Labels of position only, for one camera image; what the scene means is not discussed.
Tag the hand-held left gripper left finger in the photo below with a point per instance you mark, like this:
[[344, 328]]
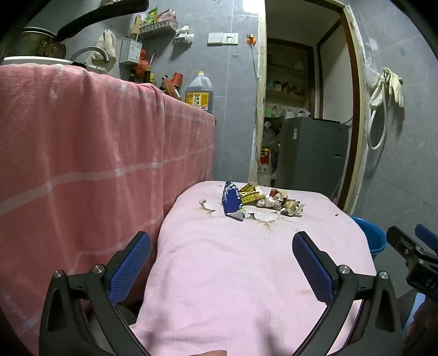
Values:
[[131, 263]]

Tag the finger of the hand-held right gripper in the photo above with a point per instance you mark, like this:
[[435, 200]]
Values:
[[402, 241], [427, 238]]

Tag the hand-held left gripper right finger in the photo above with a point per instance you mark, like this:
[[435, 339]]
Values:
[[313, 267]]

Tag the blue plastic basin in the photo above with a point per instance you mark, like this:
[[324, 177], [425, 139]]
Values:
[[371, 236]]

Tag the brown paper cup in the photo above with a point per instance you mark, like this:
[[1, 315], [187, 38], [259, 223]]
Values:
[[292, 207]]

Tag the white green wrapper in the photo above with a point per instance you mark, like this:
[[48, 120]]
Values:
[[268, 203]]

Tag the red wrapper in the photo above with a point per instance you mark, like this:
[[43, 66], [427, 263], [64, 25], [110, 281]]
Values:
[[275, 193]]

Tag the yellow snack wrapper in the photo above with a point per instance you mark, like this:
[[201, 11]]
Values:
[[251, 197]]

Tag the blue snack wrapper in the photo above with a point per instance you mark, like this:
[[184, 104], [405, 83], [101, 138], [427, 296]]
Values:
[[231, 200]]

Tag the person's left hand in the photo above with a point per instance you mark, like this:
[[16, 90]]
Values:
[[215, 353]]

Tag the patch of white paper scraps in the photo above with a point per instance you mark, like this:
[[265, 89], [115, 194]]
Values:
[[265, 215]]

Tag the light pink cloth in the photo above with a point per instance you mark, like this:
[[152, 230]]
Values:
[[222, 274]]

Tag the white red bottle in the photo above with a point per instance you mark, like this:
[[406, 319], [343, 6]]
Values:
[[265, 169]]

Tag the grey washing machine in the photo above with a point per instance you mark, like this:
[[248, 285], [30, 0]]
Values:
[[308, 154]]

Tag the pink checked towel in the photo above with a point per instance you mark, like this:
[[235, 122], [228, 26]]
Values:
[[85, 154]]

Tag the clear plastic bag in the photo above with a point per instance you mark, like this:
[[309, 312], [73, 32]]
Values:
[[270, 133]]

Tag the cream rubber gloves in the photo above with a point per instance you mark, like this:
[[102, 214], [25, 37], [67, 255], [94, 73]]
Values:
[[393, 85]]

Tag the green paper box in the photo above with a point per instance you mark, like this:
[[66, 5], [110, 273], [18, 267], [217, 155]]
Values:
[[271, 112]]

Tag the wooden shelf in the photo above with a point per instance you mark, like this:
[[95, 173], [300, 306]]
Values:
[[287, 92]]

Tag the brown sauce packet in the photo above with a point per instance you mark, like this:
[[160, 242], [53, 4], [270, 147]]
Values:
[[171, 89]]

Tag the large cooking oil bottle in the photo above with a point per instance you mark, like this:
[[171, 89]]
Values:
[[198, 90]]

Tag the red cup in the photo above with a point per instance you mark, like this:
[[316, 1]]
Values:
[[177, 79]]

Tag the dark sauce bottle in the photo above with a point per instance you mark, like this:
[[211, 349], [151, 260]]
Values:
[[147, 73]]

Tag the red net bag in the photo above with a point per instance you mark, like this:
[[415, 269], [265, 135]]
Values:
[[140, 65]]

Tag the metal utensil holder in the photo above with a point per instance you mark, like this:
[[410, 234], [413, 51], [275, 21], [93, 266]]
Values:
[[130, 51]]

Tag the metal faucet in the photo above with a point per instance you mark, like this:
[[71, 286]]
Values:
[[89, 49]]

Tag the beige hanging cloth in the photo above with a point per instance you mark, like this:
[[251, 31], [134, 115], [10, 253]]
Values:
[[107, 42]]

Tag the white rag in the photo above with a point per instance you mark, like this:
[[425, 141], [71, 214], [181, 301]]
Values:
[[184, 33]]

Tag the wooden spatula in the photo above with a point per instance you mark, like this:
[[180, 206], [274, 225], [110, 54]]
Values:
[[137, 27]]

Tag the metal pot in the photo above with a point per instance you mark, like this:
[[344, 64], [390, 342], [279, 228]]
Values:
[[34, 42]]

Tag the wooden door frame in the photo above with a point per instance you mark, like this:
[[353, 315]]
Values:
[[260, 102]]

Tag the white wall rack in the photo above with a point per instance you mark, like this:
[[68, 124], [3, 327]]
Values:
[[157, 30]]

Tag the orange wall hook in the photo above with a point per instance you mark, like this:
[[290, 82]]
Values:
[[251, 39]]

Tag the white wall switch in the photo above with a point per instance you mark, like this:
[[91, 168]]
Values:
[[215, 38]]

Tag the white wall socket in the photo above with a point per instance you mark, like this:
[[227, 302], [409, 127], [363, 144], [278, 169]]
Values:
[[230, 38]]

